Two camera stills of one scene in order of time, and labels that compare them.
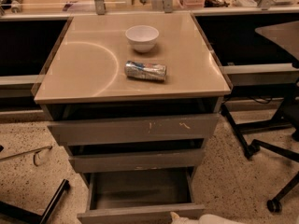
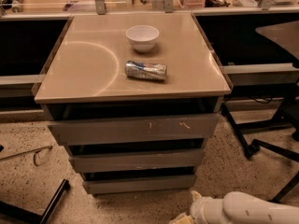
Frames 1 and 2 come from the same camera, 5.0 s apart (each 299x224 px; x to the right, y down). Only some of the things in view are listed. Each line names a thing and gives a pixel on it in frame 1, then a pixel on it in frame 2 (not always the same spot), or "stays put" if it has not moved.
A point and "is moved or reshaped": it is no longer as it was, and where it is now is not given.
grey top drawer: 166,128 stays put
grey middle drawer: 138,161 stays put
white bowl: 142,37 stays put
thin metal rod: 36,151 stays put
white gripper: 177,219 to 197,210
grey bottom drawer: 139,196 is moved or reshaped
